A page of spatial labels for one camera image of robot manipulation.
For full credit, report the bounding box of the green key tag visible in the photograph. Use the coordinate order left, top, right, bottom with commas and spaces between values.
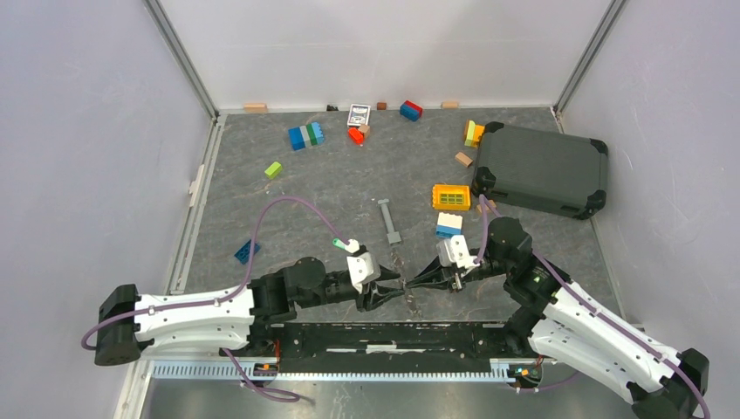
332, 238, 346, 250

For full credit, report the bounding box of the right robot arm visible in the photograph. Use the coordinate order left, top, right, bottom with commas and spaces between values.
408, 216, 710, 418

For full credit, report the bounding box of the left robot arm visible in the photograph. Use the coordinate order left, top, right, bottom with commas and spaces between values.
93, 253, 403, 367

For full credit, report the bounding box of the grey toy axle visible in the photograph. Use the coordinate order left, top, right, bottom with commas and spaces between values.
378, 199, 401, 245

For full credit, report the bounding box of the white and blue brick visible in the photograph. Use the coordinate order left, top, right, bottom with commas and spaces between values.
435, 212, 463, 238

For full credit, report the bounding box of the yellow window brick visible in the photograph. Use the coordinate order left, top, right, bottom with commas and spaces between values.
431, 184, 471, 211

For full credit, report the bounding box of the tan wooden block near case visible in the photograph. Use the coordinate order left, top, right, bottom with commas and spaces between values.
455, 152, 474, 168

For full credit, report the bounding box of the dark blue flat brick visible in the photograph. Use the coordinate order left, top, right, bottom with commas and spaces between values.
234, 239, 261, 265

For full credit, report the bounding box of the lime green block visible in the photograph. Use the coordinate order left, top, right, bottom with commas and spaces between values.
264, 161, 283, 180

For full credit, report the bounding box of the red orange brick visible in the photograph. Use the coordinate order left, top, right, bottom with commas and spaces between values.
347, 127, 365, 146

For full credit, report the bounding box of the orange green brown brick stack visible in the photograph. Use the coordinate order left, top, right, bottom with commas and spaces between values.
463, 120, 485, 148

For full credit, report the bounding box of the blue grey green brick stack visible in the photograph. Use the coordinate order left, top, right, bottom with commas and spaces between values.
288, 122, 325, 151

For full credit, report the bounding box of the dark grey hard case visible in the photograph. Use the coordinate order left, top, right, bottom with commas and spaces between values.
470, 121, 609, 220

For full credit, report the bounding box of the playing card box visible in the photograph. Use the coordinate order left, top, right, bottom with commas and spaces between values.
346, 104, 372, 127

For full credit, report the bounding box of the red and blue brick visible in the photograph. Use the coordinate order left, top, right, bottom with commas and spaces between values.
399, 100, 423, 121

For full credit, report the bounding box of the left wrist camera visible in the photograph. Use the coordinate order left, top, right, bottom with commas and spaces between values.
344, 239, 381, 294

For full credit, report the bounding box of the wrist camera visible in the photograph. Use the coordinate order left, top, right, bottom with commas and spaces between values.
436, 235, 479, 270
344, 239, 381, 294

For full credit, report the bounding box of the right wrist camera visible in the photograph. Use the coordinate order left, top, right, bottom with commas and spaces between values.
436, 235, 479, 270

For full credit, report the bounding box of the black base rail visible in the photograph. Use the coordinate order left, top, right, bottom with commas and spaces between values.
233, 321, 538, 374

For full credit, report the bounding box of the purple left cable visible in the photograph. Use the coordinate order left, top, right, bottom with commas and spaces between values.
80, 195, 351, 404

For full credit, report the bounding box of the tan wooden block at wall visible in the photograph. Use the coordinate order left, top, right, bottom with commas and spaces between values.
243, 103, 269, 113

